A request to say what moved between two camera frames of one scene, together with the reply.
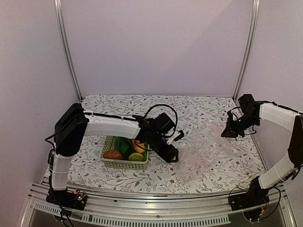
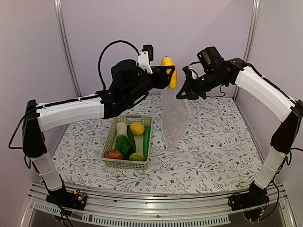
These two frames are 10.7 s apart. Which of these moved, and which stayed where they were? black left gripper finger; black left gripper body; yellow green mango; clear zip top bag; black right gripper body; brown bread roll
Moved: black right gripper body; black left gripper body; clear zip top bag; black left gripper finger
Stayed: brown bread roll; yellow green mango
